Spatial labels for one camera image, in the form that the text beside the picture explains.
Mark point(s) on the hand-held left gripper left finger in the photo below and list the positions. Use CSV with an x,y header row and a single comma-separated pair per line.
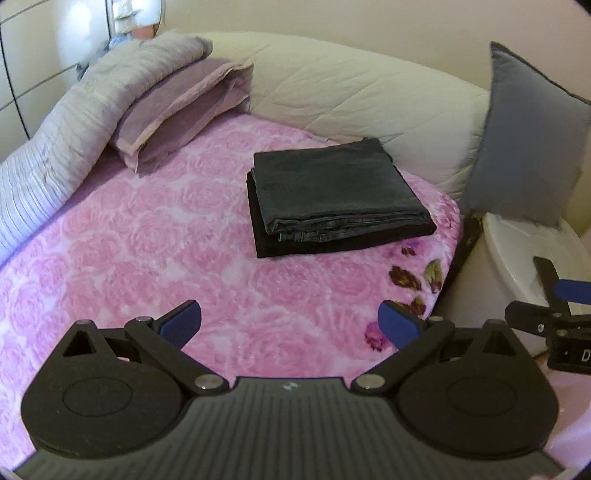
x,y
182,323

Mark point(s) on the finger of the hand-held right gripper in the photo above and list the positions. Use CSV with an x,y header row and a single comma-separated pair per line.
x,y
526,316
572,290

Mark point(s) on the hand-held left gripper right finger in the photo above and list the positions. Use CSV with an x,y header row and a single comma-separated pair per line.
x,y
399,325

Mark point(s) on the black pants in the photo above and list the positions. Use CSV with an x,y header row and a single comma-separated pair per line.
x,y
286,249

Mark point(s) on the grey jeans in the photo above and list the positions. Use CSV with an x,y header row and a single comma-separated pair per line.
x,y
332,184

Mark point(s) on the white round bedside table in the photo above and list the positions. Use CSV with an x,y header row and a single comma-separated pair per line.
x,y
503,258

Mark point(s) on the pink floral blanket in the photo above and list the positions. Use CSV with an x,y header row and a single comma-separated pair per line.
x,y
138,258

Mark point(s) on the grey cushion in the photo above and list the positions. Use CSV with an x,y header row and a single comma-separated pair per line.
x,y
526,147

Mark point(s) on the white striped quilt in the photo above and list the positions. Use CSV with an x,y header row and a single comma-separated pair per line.
x,y
55,147

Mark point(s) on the purple pillow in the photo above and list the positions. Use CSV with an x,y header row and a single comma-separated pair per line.
x,y
184,106

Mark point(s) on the cream padded headboard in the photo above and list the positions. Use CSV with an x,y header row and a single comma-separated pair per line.
x,y
346,92

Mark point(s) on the white wardrobe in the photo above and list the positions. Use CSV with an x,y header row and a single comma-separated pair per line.
x,y
27,69

